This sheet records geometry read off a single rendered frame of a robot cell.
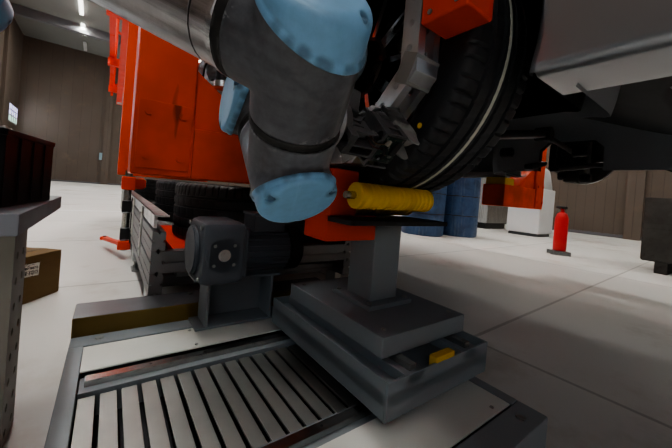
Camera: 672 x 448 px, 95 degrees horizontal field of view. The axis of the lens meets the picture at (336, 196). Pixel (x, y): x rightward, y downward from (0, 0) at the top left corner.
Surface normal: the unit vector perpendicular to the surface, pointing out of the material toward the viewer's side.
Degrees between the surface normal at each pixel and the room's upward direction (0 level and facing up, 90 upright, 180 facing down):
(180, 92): 90
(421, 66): 90
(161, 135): 90
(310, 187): 142
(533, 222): 90
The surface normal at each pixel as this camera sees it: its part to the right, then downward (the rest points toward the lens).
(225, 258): 0.59, 0.05
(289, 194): 0.31, 0.83
